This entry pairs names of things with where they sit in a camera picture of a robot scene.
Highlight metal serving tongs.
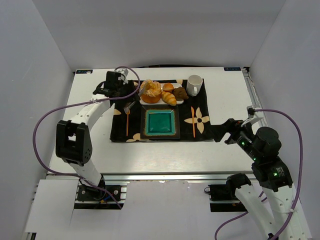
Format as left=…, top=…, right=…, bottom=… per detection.
left=123, top=80, right=147, bottom=114

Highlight large sugared ring bread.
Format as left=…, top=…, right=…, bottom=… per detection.
left=140, top=79, right=162, bottom=104

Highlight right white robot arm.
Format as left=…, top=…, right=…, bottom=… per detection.
left=212, top=118, right=307, bottom=240

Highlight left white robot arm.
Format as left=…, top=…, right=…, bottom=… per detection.
left=55, top=67, right=140, bottom=188

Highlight white rectangular bread plate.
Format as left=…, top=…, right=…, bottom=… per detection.
left=139, top=83, right=184, bottom=105

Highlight orange plastic fork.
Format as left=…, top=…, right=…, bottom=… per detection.
left=126, top=110, right=130, bottom=137

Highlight black floral placemat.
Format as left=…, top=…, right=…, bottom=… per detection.
left=110, top=84, right=214, bottom=143

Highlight orange plastic knife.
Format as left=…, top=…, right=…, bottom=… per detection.
left=190, top=106, right=196, bottom=138

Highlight small round bun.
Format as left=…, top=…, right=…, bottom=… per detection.
left=162, top=83, right=175, bottom=92

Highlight croissant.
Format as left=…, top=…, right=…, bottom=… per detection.
left=161, top=91, right=177, bottom=106

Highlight teal square plate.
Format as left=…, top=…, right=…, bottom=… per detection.
left=140, top=105, right=180, bottom=140

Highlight white mug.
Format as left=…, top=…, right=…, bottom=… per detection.
left=186, top=75, right=203, bottom=97

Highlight brown chocolate muffin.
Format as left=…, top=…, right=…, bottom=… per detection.
left=173, top=86, right=189, bottom=101

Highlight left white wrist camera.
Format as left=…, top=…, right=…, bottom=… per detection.
left=115, top=67, right=129, bottom=84

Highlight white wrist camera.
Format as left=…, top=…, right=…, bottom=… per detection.
left=241, top=105, right=264, bottom=127
left=115, top=67, right=129, bottom=84

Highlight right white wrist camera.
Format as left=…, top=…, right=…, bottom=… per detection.
left=241, top=105, right=264, bottom=127

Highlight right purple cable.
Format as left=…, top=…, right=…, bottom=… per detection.
left=214, top=107, right=304, bottom=240

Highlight purple cable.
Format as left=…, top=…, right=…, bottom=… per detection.
left=32, top=65, right=142, bottom=210
left=214, top=107, right=304, bottom=240

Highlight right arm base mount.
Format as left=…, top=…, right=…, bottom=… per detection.
left=204, top=173, right=260, bottom=213

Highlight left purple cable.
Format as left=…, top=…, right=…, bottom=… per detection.
left=32, top=65, right=142, bottom=210

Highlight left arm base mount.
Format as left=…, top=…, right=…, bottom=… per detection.
left=73, top=180, right=127, bottom=210

